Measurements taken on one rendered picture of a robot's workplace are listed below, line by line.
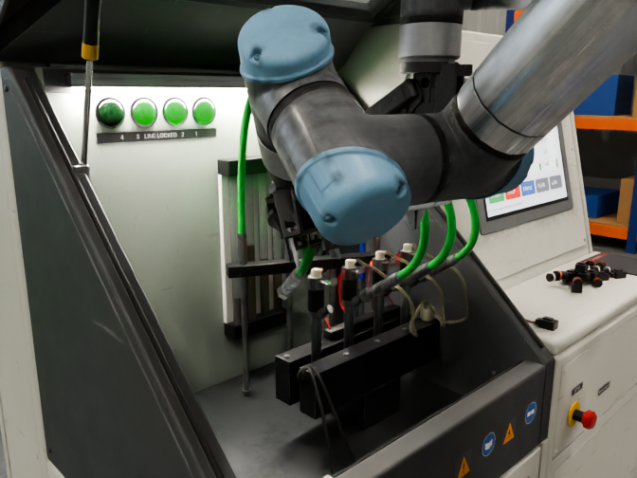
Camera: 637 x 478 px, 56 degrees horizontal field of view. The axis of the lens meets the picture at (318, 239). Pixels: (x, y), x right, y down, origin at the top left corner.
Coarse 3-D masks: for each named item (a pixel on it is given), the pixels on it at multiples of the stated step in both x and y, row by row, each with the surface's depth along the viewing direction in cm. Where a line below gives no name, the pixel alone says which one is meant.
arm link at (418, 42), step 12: (408, 24) 70; (420, 24) 69; (432, 24) 69; (444, 24) 69; (456, 24) 70; (408, 36) 70; (420, 36) 69; (432, 36) 69; (444, 36) 69; (456, 36) 70; (408, 48) 71; (420, 48) 70; (432, 48) 69; (444, 48) 69; (456, 48) 70; (408, 60) 72; (420, 60) 71; (432, 60) 70; (444, 60) 70
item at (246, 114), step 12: (240, 132) 102; (240, 144) 103; (240, 156) 105; (240, 168) 106; (240, 180) 107; (240, 192) 107; (240, 204) 108; (240, 216) 109; (240, 228) 110; (312, 252) 76; (300, 264) 78; (300, 276) 80
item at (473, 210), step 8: (472, 200) 101; (472, 208) 101; (472, 216) 101; (472, 224) 101; (472, 232) 102; (376, 240) 118; (472, 240) 102; (376, 248) 118; (464, 248) 103; (472, 248) 103; (448, 256) 106; (456, 256) 105; (464, 256) 104; (448, 264) 106; (432, 272) 109; (424, 280) 111
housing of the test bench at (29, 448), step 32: (0, 64) 89; (32, 64) 92; (0, 96) 90; (0, 128) 92; (0, 160) 95; (0, 192) 98; (0, 224) 101; (0, 256) 104; (0, 288) 108; (0, 320) 111; (0, 352) 115; (32, 352) 100; (0, 384) 119; (32, 384) 102; (0, 416) 123; (32, 416) 106; (32, 448) 109
